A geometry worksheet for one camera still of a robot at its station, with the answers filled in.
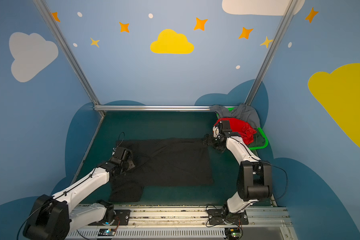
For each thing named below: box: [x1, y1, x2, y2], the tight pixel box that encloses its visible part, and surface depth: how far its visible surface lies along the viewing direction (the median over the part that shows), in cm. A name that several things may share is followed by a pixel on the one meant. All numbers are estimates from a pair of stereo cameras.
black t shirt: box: [109, 138, 214, 202], surface depth 95 cm
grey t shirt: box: [209, 103, 261, 128], surface depth 113 cm
